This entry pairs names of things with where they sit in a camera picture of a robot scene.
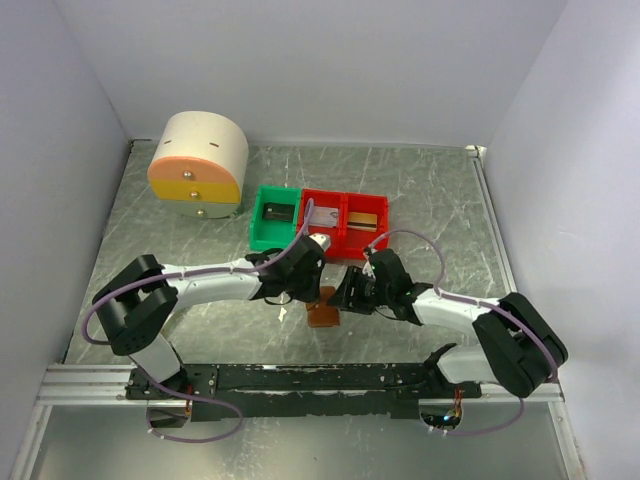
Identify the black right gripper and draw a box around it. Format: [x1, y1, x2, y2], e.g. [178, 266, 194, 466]
[327, 266, 392, 315]

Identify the brown leather card holder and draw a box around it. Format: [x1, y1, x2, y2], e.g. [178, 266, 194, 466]
[305, 286, 340, 328]

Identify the black VIP card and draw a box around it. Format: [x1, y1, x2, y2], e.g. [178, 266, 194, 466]
[262, 202, 295, 223]

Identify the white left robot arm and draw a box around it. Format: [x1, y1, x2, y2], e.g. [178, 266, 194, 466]
[90, 234, 331, 399]

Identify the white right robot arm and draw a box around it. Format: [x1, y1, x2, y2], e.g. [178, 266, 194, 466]
[328, 249, 569, 398]

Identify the silver white card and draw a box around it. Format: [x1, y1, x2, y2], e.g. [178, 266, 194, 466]
[303, 206, 340, 228]

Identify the gold card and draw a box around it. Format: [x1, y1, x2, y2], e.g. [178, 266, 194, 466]
[347, 211, 378, 232]

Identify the green plastic bin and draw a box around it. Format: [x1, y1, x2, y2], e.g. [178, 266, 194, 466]
[249, 185, 301, 251]

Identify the red middle plastic bin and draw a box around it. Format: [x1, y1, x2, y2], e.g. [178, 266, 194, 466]
[298, 189, 346, 259]

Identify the red plastic bin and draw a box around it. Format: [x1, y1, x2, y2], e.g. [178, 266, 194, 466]
[340, 192, 389, 260]
[298, 189, 346, 259]

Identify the red right plastic bin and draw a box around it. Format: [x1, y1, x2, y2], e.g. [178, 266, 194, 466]
[340, 192, 389, 260]

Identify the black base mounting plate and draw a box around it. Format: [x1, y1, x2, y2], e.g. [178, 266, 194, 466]
[124, 362, 483, 423]

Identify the round mini drawer cabinet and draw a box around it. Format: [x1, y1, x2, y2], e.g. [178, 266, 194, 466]
[147, 111, 249, 219]

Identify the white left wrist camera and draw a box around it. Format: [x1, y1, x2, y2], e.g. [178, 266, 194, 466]
[309, 233, 331, 251]

